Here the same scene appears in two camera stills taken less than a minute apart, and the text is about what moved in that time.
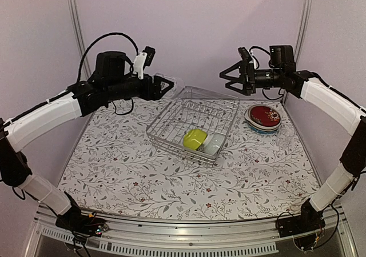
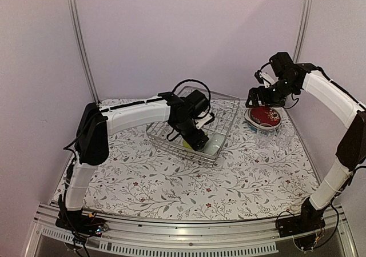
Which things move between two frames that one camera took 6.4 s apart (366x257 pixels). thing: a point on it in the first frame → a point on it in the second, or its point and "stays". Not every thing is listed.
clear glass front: x=176 y=90 → x=266 y=130
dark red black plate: x=264 y=116 stays
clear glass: x=286 y=137 stays
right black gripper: x=245 y=69 → x=253 y=93
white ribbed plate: x=254 y=125 stays
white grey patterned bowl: x=213 y=143 stays
